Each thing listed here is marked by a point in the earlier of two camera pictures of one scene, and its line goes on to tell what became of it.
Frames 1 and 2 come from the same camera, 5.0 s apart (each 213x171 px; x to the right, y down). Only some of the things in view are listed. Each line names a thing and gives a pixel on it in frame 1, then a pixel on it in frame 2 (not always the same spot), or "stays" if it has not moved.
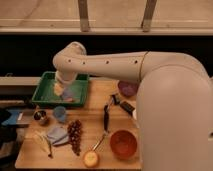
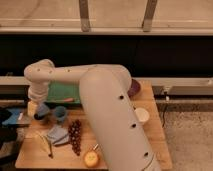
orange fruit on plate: (90, 159) stays
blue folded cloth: (58, 136) stays
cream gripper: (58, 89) -> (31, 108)
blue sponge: (68, 94) -> (42, 109)
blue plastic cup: (60, 113) stays
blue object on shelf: (12, 119) stays
